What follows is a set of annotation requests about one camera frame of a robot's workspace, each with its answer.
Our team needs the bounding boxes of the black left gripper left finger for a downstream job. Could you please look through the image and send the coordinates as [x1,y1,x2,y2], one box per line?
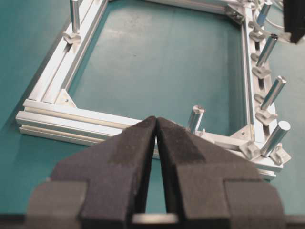
[26,116,156,229]

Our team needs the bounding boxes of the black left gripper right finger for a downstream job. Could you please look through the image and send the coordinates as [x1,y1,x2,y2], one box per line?
[156,117,285,229]

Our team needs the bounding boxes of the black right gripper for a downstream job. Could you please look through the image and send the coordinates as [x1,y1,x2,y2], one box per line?
[283,0,305,44]

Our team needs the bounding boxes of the white cable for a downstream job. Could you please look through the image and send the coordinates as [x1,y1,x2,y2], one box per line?
[247,0,292,41]

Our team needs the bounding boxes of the steel pin with blue band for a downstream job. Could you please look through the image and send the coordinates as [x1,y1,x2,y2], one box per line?
[254,0,272,29]

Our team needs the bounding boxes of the steel pin corner right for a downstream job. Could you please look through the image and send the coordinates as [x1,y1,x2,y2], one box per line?
[260,121,291,157]

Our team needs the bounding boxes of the steel pin far left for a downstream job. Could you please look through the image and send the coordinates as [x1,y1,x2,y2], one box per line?
[69,0,80,33]

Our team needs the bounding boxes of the steel pin on frame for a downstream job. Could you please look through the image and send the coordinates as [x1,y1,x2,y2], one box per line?
[186,105,205,134]

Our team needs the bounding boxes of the aluminium extrusion frame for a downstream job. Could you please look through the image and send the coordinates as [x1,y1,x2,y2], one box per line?
[16,0,291,180]

